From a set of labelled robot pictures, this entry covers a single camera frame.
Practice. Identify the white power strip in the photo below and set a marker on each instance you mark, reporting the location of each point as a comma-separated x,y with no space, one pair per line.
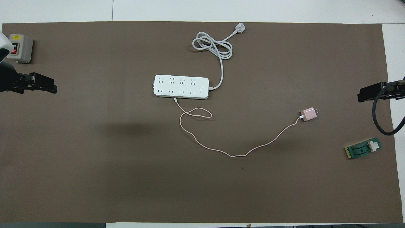
180,87

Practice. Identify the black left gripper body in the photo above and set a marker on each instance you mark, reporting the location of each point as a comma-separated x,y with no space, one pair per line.
8,79

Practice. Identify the brown table mat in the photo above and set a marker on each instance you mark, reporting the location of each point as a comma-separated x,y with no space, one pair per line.
202,183

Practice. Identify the green knife switch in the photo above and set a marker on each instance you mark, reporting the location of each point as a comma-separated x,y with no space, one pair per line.
360,150

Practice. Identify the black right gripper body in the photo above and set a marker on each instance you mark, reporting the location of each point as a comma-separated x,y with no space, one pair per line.
399,93

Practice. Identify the grey on-off switch box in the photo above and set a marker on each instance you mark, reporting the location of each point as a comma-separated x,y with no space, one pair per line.
23,47

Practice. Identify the pink charger adapter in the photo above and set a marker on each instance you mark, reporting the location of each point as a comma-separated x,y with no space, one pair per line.
309,114

